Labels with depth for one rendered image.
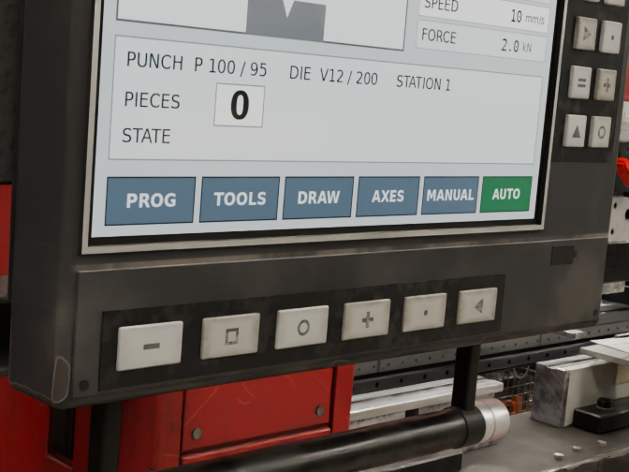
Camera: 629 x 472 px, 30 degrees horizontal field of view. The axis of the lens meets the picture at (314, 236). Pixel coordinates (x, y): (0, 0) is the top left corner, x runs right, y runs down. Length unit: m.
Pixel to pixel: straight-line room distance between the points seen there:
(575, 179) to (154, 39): 0.36
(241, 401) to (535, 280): 0.42
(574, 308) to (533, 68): 0.18
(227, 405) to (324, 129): 0.53
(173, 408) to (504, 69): 0.49
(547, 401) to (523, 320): 1.17
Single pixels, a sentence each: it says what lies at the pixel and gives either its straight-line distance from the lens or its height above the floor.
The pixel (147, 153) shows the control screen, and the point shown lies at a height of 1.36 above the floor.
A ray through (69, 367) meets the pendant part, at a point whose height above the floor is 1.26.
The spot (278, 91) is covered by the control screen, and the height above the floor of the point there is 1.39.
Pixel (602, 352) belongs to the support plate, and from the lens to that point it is 1.95.
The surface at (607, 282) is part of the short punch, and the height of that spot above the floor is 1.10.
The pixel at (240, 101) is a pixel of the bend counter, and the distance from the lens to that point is 0.59.
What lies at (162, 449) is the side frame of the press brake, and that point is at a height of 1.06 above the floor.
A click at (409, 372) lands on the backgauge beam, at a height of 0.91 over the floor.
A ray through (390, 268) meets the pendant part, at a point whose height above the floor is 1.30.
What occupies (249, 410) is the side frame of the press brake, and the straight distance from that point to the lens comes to 1.14.
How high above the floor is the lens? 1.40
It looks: 8 degrees down
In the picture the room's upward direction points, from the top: 5 degrees clockwise
